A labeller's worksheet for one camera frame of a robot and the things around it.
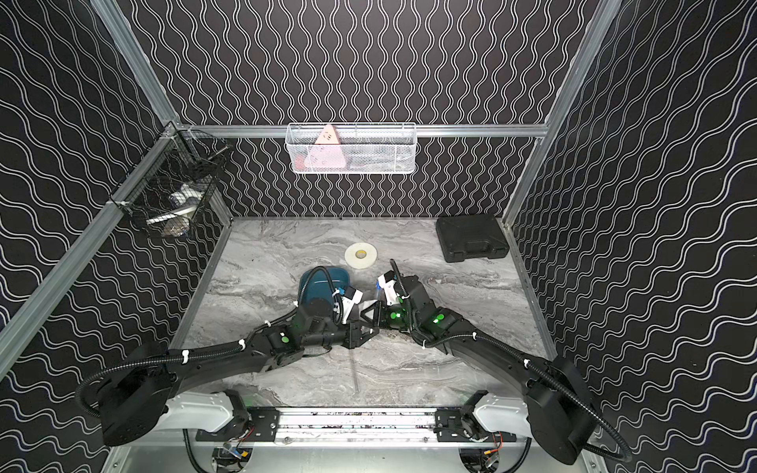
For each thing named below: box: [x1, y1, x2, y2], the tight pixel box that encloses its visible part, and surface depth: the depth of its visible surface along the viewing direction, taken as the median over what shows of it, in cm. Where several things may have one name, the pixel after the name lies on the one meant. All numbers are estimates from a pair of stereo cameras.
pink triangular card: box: [303, 123, 346, 169], surface depth 92 cm
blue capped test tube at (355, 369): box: [348, 348, 361, 394], surface depth 85 cm
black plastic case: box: [435, 213, 510, 264], surface depth 112 cm
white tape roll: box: [344, 242, 378, 270], surface depth 112 cm
